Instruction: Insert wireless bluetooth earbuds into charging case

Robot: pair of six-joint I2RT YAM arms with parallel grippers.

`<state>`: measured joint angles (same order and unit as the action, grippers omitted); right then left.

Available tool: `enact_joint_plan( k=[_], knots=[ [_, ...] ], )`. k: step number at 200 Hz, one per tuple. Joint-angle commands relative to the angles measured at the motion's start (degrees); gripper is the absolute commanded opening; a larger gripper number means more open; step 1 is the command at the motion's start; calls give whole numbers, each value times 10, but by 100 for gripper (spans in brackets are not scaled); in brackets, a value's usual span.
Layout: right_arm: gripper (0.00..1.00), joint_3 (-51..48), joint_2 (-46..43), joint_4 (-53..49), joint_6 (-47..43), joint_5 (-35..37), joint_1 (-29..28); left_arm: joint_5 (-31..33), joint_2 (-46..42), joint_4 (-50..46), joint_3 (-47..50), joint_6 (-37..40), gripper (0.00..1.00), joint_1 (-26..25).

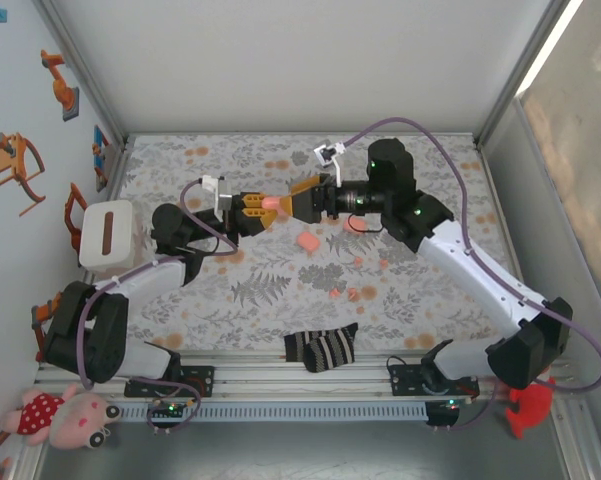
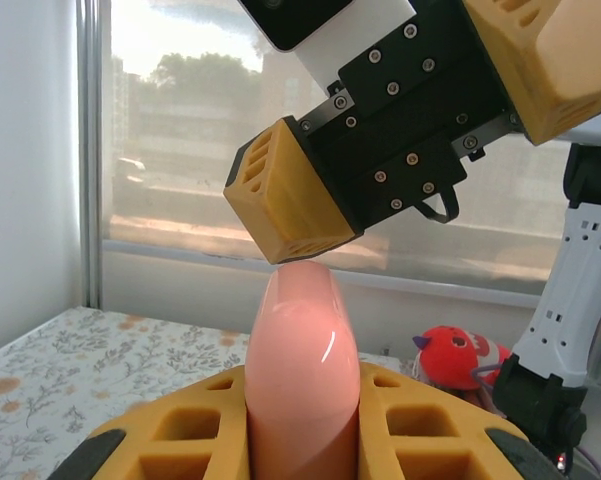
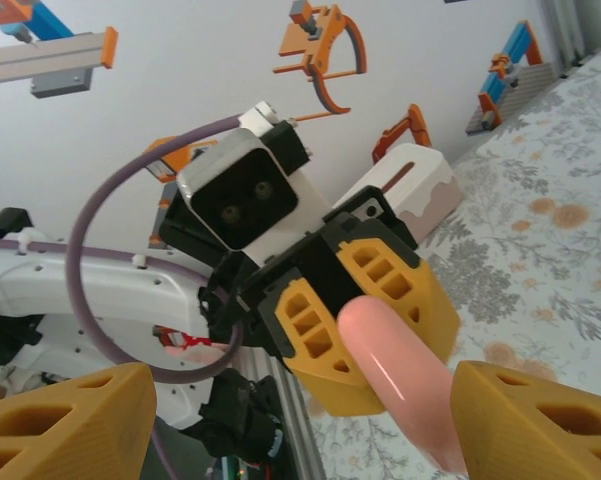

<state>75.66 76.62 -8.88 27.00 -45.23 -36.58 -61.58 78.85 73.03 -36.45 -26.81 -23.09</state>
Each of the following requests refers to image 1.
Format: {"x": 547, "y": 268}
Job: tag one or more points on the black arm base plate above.
{"x": 405, "y": 382}
{"x": 202, "y": 380}

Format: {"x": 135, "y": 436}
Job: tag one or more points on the small circuit board green light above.
{"x": 442, "y": 412}
{"x": 170, "y": 410}

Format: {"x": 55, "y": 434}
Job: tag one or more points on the black white striped sock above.
{"x": 330, "y": 345}

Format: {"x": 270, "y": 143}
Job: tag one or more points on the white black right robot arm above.
{"x": 480, "y": 270}

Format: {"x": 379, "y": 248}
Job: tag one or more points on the aluminium mounting rail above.
{"x": 300, "y": 382}

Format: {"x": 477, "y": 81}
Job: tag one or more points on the pink plush pig toy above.
{"x": 75, "y": 420}

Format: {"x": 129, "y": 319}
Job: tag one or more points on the aluminium frame post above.
{"x": 505, "y": 100}
{"x": 83, "y": 75}

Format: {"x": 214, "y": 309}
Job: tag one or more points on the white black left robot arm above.
{"x": 145, "y": 277}

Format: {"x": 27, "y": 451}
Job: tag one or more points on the white tissue box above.
{"x": 97, "y": 235}

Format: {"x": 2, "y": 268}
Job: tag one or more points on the blue orange machine sticker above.
{"x": 100, "y": 150}

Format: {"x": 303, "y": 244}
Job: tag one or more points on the grey floral table mat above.
{"x": 230, "y": 165}

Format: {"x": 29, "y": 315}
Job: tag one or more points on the orange grey gripper sticker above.
{"x": 15, "y": 160}

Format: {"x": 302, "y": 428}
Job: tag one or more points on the aluminium table edge bar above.
{"x": 300, "y": 134}

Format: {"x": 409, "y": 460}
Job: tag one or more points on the red toy figure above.
{"x": 530, "y": 410}

